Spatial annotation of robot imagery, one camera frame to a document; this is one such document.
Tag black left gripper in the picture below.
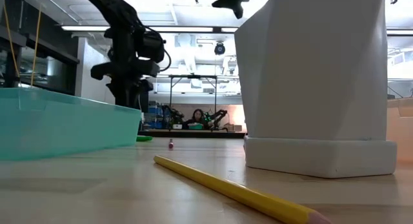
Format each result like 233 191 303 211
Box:
90 27 161 109

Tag yellow pencil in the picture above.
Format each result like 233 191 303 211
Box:
153 155 332 224

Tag blue storage crates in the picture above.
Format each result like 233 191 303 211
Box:
146 103 165 130

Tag person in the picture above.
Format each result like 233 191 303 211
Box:
188 108 208 130

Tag green translucent plastic bin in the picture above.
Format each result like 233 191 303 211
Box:
0 87 143 162

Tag black workbench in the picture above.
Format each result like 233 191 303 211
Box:
138 129 248 139

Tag white hexagonal planter pot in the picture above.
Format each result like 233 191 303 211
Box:
234 0 389 141

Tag orange translucent plastic bin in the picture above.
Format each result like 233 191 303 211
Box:
386 98 413 163

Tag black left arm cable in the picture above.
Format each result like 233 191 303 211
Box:
159 48 172 72

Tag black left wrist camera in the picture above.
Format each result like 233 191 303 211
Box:
141 32 167 64

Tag dark window frame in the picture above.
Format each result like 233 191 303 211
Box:
0 23 81 96

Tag black metal gantry frame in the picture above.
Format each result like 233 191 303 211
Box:
168 74 218 131

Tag yellow cable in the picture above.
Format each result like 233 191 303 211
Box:
2 3 43 88

